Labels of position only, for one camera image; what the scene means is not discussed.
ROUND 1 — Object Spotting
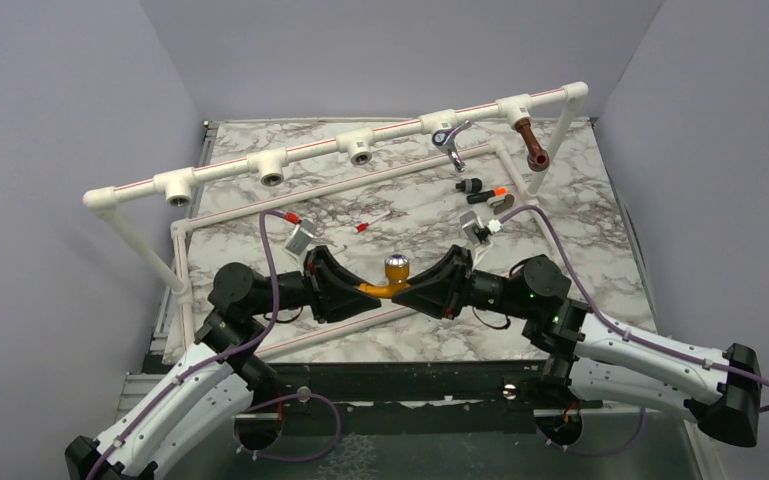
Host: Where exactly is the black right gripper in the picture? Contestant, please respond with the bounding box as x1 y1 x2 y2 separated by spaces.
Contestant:
393 245 533 320

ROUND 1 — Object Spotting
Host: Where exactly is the yellow water faucet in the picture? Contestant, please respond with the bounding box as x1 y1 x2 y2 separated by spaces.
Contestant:
358 253 410 299

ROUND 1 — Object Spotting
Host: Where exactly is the white PVC pipe frame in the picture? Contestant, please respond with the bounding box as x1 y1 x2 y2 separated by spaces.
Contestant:
83 82 589 348

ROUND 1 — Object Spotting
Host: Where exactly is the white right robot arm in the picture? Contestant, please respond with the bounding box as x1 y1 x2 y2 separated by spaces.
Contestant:
393 246 761 448

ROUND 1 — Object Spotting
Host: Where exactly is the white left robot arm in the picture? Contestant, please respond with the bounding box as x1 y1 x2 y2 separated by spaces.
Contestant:
65 246 381 479

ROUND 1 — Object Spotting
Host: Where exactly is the brown water faucet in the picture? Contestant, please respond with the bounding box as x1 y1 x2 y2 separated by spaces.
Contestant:
513 117 550 172

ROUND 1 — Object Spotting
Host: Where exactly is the red capped white pen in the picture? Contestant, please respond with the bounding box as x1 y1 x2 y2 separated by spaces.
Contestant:
355 210 392 233

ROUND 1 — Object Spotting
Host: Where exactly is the small black grey fitting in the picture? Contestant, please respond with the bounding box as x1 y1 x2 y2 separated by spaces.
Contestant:
455 178 483 195

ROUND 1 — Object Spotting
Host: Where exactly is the chrome lever faucet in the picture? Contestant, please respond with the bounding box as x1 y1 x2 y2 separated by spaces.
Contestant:
432 120 472 173

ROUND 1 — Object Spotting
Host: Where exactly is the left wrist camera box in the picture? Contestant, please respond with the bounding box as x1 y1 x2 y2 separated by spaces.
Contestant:
283 219 317 263

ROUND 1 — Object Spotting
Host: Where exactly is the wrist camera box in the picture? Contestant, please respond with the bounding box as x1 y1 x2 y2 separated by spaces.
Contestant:
458 210 502 266
283 219 317 263

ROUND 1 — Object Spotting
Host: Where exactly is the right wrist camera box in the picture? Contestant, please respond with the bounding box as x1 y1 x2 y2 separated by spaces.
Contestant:
458 210 502 266

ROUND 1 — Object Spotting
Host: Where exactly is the black faucet orange handle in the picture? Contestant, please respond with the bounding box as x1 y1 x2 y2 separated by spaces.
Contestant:
466 187 515 215

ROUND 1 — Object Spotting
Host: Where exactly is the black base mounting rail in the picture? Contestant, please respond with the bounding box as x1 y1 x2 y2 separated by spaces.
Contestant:
142 354 624 439

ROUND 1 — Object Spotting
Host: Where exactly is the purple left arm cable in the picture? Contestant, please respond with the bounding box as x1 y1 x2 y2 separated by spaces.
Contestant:
84 209 344 480

